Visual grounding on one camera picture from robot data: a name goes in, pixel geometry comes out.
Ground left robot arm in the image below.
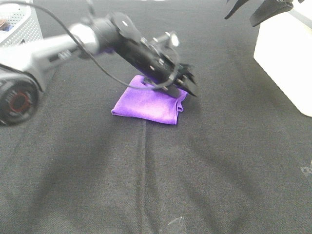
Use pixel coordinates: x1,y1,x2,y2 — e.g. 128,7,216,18
0,12,198,125

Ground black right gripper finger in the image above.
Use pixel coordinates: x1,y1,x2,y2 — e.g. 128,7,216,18
250,0,293,27
224,0,249,20

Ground grey perforated basket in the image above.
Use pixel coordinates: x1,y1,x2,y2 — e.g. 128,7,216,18
0,0,43,47

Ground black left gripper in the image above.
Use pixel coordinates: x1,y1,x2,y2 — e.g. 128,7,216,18
114,36,199,98

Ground black table cloth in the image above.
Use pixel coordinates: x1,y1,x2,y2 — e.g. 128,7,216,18
0,0,312,234

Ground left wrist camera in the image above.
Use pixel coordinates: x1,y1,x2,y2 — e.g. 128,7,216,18
151,31,180,48

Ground white storage box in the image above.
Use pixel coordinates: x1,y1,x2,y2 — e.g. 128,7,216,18
253,11,312,117

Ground purple microfibre towel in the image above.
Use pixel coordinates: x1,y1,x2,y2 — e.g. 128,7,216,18
111,87,187,125

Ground clear tape piece right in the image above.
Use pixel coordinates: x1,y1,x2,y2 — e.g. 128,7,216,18
300,162,312,177

